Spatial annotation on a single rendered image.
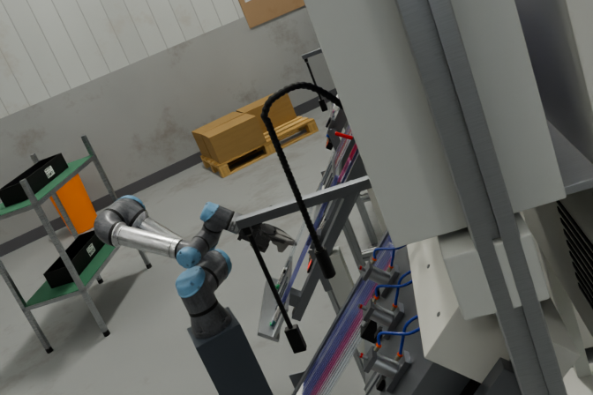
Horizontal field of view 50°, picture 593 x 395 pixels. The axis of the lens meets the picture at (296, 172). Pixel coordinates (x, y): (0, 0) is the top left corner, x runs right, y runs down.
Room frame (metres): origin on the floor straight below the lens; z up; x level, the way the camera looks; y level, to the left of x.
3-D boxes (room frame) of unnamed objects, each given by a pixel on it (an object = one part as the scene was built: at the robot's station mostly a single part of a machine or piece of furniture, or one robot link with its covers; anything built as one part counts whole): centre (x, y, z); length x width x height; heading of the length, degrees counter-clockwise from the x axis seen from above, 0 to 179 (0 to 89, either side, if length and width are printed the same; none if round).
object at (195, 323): (2.18, 0.51, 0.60); 0.15 x 0.15 x 0.10
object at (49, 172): (4.15, 1.59, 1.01); 0.57 x 0.17 x 0.11; 168
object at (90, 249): (4.15, 1.59, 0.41); 0.57 x 0.17 x 0.11; 168
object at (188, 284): (2.19, 0.51, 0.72); 0.13 x 0.12 x 0.14; 149
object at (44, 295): (4.15, 1.59, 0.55); 0.91 x 0.46 x 1.10; 168
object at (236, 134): (6.63, 0.26, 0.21); 1.14 x 0.78 x 0.43; 105
